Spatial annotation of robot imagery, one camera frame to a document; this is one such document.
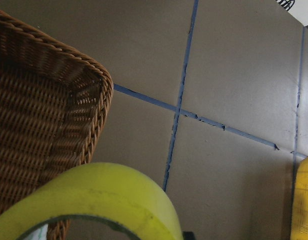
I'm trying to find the brown wicker basket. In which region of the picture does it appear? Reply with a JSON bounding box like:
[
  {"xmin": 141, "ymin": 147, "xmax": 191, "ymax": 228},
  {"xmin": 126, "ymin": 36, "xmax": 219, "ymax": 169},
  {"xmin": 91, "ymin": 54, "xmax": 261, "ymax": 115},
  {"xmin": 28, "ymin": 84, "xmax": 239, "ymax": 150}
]
[{"xmin": 0, "ymin": 10, "xmax": 114, "ymax": 239}]

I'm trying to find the yellow tape roll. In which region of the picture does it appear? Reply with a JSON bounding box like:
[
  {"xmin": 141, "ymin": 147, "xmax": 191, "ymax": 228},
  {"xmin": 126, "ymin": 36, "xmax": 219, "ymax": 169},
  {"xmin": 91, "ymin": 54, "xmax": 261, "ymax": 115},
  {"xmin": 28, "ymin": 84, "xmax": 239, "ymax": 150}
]
[{"xmin": 0, "ymin": 162, "xmax": 183, "ymax": 240}]

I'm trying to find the yellow plastic woven basket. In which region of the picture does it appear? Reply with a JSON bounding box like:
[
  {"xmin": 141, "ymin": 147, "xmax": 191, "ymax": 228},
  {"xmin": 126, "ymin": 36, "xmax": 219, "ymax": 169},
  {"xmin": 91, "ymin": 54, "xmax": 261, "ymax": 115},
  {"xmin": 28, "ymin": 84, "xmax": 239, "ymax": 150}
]
[{"xmin": 290, "ymin": 157, "xmax": 308, "ymax": 240}]

